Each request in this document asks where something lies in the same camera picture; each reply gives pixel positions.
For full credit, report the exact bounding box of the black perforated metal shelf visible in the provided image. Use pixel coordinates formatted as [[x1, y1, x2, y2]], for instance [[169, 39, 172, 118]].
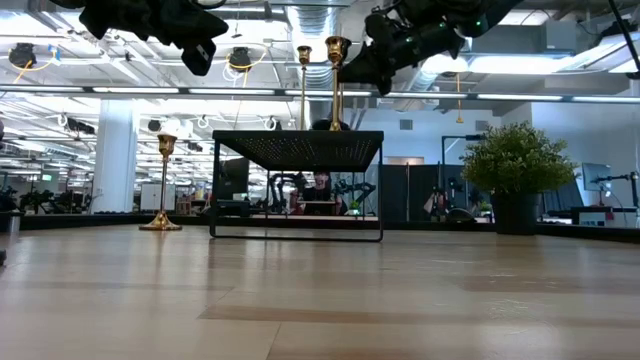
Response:
[[208, 129, 385, 244]]

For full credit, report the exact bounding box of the grey computer monitor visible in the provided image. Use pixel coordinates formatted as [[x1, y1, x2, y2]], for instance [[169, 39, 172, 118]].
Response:
[[581, 162, 614, 194]]

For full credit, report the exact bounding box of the black aluminium table frame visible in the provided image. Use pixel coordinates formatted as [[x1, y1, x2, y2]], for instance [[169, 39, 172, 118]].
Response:
[[0, 212, 640, 245]]

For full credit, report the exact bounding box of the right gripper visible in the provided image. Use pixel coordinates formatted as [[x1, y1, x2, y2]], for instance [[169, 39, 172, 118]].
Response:
[[339, 4, 469, 96]]

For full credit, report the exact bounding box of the white pillar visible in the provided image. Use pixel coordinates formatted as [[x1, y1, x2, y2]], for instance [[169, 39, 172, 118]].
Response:
[[90, 97, 139, 215]]

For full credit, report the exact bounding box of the long ceiling light strip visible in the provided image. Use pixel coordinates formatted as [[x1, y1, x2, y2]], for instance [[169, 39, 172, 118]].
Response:
[[0, 83, 640, 104]]

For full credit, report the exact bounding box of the black ceiling cable reel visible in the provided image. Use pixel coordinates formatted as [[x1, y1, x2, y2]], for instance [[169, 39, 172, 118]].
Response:
[[227, 46, 254, 74], [8, 42, 39, 69]]

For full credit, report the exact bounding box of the person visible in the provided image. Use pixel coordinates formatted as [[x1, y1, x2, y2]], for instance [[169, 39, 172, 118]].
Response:
[[299, 171, 344, 217]]

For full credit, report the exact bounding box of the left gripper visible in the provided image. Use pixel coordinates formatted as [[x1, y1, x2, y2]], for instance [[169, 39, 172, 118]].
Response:
[[79, 0, 230, 77]]

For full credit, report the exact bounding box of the silver spiral air duct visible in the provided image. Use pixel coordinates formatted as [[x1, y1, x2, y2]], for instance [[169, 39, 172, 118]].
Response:
[[287, 4, 346, 94]]

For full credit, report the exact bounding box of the white cabinet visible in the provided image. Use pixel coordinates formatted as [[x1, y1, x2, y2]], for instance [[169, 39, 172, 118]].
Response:
[[139, 182, 177, 212]]

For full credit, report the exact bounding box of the yellow hanging cord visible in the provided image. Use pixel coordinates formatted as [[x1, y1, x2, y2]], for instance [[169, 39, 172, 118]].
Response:
[[453, 72, 465, 125]]

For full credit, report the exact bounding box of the black partition panel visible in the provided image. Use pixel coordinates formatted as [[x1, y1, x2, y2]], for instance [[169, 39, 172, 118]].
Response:
[[379, 163, 496, 224]]

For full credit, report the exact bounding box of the green plant in black pot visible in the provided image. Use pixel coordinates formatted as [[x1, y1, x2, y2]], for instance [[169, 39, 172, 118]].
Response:
[[459, 121, 579, 237]]

